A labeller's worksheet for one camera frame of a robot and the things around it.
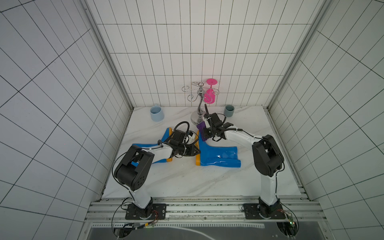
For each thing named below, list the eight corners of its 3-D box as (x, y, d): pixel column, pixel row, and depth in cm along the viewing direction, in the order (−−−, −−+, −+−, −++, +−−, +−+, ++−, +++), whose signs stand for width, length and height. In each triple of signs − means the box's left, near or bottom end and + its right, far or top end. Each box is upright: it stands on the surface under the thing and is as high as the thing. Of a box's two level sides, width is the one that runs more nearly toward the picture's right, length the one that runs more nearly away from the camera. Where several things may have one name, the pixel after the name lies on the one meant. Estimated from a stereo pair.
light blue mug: (151, 121, 113) (148, 115, 107) (153, 111, 120) (151, 104, 114) (163, 121, 113) (161, 115, 107) (165, 111, 120) (163, 104, 114)
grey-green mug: (223, 116, 117) (225, 111, 112) (222, 110, 121) (224, 104, 116) (233, 116, 117) (235, 111, 112) (231, 110, 121) (233, 104, 116)
